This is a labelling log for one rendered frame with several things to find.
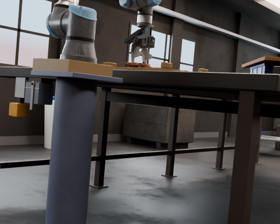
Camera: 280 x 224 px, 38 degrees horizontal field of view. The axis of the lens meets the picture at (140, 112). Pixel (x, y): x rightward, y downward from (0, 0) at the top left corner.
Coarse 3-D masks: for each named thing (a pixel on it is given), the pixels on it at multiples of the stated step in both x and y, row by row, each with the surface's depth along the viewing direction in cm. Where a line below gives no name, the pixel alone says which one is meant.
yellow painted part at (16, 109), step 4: (24, 92) 245; (24, 96) 246; (20, 100) 244; (12, 104) 242; (16, 104) 240; (20, 104) 241; (24, 104) 243; (28, 104) 245; (12, 108) 242; (16, 108) 239; (20, 108) 241; (24, 108) 243; (12, 112) 242; (16, 112) 239; (20, 112) 241; (24, 112) 243; (16, 116) 240; (20, 116) 241; (24, 116) 243
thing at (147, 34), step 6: (138, 24) 207; (144, 24) 206; (150, 24) 205; (144, 30) 208; (150, 30) 207; (138, 36) 207; (144, 36) 205; (150, 36) 206; (138, 42) 208; (144, 42) 206; (150, 42) 207
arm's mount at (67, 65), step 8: (40, 64) 166; (48, 64) 163; (56, 64) 159; (64, 64) 156; (72, 64) 156; (80, 64) 159; (88, 64) 162; (96, 64) 165; (80, 72) 159; (88, 72) 162; (96, 72) 165; (104, 72) 169
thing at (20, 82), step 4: (16, 80) 245; (20, 80) 242; (24, 80) 239; (16, 84) 245; (20, 84) 242; (24, 84) 239; (16, 88) 245; (20, 88) 242; (24, 88) 239; (16, 92) 245; (20, 92) 242; (16, 96) 245; (20, 96) 242
